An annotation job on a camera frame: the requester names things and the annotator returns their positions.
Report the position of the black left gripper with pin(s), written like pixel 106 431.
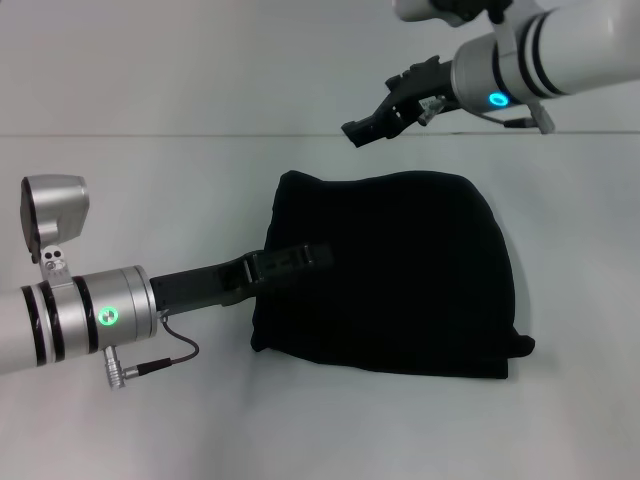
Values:
pixel 200 287

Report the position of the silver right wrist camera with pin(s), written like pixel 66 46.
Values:
pixel 445 10

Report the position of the silver right arm elbow plug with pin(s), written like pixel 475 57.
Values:
pixel 544 119

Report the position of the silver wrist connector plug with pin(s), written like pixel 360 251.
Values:
pixel 120 370
pixel 431 110

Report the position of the silver right wrist connector plug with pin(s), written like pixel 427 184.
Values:
pixel 431 110

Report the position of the black shirt with FREE print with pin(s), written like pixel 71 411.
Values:
pixel 400 280

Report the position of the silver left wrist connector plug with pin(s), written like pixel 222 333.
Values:
pixel 120 370

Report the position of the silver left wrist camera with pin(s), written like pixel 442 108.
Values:
pixel 52 210

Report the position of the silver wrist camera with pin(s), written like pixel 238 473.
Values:
pixel 52 210
pixel 445 10

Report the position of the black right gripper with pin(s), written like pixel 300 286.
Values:
pixel 417 87

